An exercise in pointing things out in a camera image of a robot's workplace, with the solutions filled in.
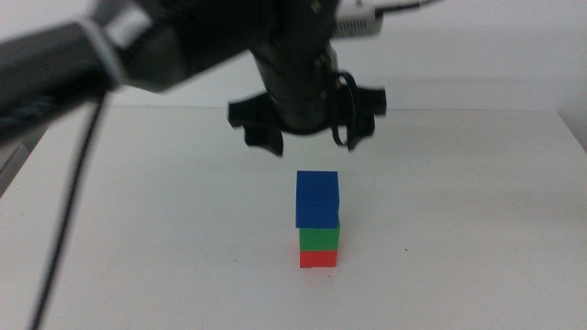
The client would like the blue cube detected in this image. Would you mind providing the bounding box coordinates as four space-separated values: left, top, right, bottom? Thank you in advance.
295 170 341 229

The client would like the green cube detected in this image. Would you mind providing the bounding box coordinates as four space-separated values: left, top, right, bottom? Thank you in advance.
298 219 341 252

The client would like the red cube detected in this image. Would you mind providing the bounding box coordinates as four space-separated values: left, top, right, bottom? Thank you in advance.
299 249 338 270

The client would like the thin black cable loop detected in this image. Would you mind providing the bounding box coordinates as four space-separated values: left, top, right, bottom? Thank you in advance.
329 71 360 149

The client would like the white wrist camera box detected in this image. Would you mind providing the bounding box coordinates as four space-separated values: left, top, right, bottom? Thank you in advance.
332 0 384 39

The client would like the black camera cable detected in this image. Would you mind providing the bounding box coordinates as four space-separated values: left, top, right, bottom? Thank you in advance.
374 0 444 13

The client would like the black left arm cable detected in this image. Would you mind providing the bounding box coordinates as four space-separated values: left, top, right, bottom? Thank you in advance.
27 91 110 330

